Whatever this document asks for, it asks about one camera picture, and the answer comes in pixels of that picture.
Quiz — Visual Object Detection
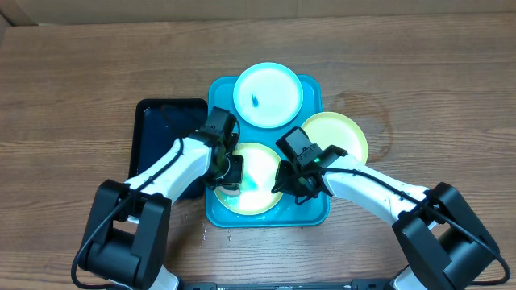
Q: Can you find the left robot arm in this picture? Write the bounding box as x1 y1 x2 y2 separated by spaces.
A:
71 107 243 289

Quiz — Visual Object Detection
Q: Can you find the black water tray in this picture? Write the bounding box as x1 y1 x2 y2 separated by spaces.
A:
125 99 211 202

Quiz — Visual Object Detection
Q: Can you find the turquoise plastic tray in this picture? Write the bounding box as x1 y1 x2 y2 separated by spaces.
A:
206 74 330 228

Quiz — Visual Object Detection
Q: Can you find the light blue plate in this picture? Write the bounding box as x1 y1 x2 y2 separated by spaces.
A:
233 62 303 129

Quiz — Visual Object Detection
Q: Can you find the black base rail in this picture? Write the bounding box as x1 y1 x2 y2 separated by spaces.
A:
178 279 394 290

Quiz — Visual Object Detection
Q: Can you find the yellow-green plate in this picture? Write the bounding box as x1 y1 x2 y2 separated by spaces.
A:
302 112 368 164
214 143 282 215

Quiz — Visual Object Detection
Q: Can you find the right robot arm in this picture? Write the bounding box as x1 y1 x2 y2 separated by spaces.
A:
273 126 501 289

